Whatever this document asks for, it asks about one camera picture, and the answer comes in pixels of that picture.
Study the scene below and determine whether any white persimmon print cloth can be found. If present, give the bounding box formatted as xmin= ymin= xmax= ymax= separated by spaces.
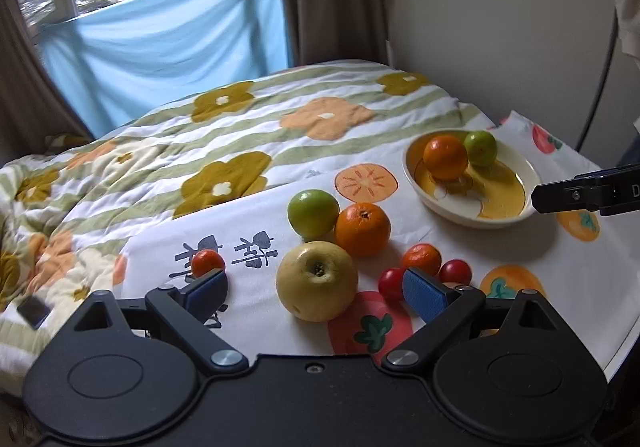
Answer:
xmin=112 ymin=110 xmax=628 ymax=380

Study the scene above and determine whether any small red-orange tomato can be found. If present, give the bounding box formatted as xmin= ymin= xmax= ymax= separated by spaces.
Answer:
xmin=191 ymin=249 xmax=227 ymax=279

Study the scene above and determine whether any large orange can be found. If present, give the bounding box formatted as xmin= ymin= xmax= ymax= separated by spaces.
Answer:
xmin=423 ymin=134 xmax=469 ymax=181
xmin=334 ymin=202 xmax=392 ymax=258

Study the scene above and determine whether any red cherry tomato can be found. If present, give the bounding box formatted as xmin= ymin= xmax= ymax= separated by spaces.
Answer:
xmin=378 ymin=267 xmax=407 ymax=304
xmin=439 ymin=259 xmax=473 ymax=286

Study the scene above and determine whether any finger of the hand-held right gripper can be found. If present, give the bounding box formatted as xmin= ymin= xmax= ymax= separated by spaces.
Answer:
xmin=531 ymin=166 xmax=640 ymax=215

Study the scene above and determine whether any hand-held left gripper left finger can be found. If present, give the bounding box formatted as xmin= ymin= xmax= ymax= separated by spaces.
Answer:
xmin=70 ymin=268 xmax=249 ymax=376

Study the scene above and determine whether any black cable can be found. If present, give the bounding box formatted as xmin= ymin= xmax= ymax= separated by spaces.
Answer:
xmin=575 ymin=10 xmax=618 ymax=153

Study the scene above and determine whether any light blue cloth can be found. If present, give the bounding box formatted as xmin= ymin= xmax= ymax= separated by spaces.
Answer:
xmin=39 ymin=0 xmax=293 ymax=138

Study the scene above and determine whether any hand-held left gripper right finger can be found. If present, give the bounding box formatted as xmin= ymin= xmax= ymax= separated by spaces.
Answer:
xmin=381 ymin=267 xmax=566 ymax=373

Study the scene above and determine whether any small tangerine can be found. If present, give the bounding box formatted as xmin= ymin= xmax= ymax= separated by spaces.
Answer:
xmin=402 ymin=243 xmax=443 ymax=278

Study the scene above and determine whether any cream bowl with yellow print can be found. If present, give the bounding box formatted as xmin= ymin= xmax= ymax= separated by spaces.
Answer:
xmin=402 ymin=128 xmax=543 ymax=229

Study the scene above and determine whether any white hanging garment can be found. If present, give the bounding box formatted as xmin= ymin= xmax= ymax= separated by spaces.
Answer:
xmin=612 ymin=0 xmax=640 ymax=58

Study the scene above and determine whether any floral striped blanket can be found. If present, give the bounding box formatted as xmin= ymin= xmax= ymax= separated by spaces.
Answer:
xmin=0 ymin=58 xmax=493 ymax=398

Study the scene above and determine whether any green apple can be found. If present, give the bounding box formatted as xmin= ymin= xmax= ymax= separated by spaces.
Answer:
xmin=463 ymin=130 xmax=498 ymax=167
xmin=287 ymin=189 xmax=340 ymax=242

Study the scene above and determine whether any small black rectangular object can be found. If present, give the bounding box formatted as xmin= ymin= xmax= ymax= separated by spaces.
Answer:
xmin=16 ymin=296 xmax=52 ymax=329

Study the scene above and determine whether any yellow apple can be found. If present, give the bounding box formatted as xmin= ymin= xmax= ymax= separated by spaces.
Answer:
xmin=276 ymin=241 xmax=359 ymax=323

